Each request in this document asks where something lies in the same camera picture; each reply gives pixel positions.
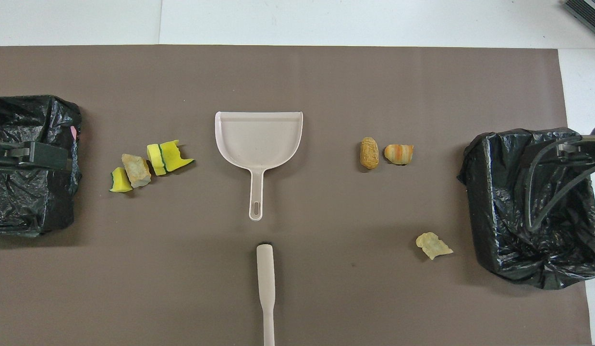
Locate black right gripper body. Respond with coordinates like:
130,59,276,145
558,136,595,166

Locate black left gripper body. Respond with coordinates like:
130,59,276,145
0,142,33,170

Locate small yellow sponge wedge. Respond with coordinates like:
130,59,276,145
109,167,134,193

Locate tan sponge chunk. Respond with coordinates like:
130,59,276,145
121,153,152,188

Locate yellow sponge slice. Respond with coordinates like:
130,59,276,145
146,143,167,176

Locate large yellow green-backed sponge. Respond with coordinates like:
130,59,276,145
159,139,195,173

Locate pale yellow chip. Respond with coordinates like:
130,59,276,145
415,232,454,260

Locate orange striped croissant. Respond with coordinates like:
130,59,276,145
384,144,414,166

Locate beige plastic dustpan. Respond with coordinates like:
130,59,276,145
215,111,304,222

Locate brown bread roll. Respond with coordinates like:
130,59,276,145
360,137,380,170

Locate beige hand brush black bristles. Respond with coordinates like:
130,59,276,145
256,244,276,346

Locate black bag-lined bin pink tag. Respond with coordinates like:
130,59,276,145
0,95,83,237

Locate black bag-lined trash bin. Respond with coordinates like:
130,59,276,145
457,127,595,290

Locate grey device corner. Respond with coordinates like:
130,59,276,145
563,0,595,41

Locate brown table mat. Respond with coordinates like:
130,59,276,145
0,45,592,346

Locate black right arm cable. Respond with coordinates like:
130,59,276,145
527,137,595,232

